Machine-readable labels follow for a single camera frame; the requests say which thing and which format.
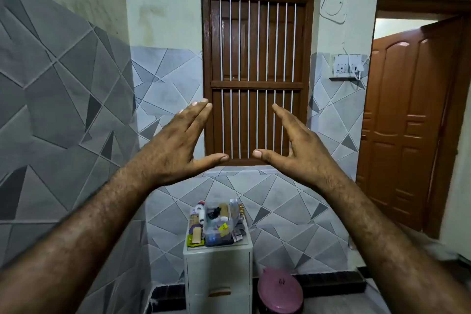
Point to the person's right hand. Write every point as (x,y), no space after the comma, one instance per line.
(309,157)

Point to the person's left hand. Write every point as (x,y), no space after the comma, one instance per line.
(169,152)

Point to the white red-blue label medicine bottle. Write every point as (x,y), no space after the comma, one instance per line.
(199,210)

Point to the clear plastic first aid box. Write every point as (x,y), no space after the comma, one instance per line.
(211,227)

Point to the yellow sachet pack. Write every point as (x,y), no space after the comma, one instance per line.
(189,243)

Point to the person's left forearm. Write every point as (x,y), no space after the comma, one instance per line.
(73,244)

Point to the person's right forearm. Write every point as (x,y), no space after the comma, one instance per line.
(390,251)

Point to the brown barred wooden window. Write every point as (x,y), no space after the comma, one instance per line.
(257,83)

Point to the brown wooden door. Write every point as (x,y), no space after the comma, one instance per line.
(404,122)

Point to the white plastic drawer cabinet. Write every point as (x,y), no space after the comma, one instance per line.
(217,269)

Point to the pink lidded trash bin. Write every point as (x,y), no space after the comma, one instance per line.
(279,291)

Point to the white wall switchboard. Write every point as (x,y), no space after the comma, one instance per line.
(344,65)

